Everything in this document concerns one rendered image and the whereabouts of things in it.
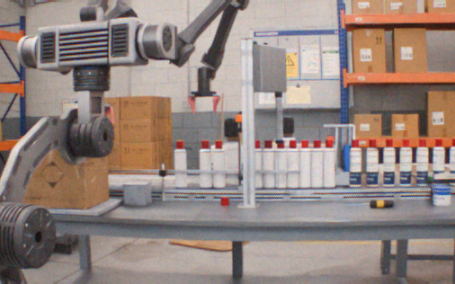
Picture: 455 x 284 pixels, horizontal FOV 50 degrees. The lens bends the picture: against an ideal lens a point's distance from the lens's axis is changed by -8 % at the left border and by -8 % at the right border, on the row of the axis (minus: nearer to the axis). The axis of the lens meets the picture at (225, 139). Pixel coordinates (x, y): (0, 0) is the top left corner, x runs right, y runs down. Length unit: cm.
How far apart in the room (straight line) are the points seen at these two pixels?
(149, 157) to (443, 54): 374
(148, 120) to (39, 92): 292
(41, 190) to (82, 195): 18
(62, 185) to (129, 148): 370
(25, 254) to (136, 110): 437
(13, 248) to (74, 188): 67
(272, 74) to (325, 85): 439
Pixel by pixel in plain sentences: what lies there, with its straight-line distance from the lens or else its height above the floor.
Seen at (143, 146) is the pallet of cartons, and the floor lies 85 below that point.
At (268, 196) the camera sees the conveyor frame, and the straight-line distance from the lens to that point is 224.
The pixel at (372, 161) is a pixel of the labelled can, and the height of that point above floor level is 99.
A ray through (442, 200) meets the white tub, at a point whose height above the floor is 85.
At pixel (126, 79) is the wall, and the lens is 733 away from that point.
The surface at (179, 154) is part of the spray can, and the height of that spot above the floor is 103.
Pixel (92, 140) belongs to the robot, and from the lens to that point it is 178.
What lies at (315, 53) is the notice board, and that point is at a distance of 656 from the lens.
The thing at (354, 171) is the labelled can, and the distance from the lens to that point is 226.
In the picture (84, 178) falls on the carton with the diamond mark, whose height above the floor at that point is 97.
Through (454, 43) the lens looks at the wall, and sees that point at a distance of 676.
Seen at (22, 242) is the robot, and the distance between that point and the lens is 141.
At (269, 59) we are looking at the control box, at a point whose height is 141.
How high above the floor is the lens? 121
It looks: 3 degrees down
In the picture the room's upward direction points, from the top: 1 degrees counter-clockwise
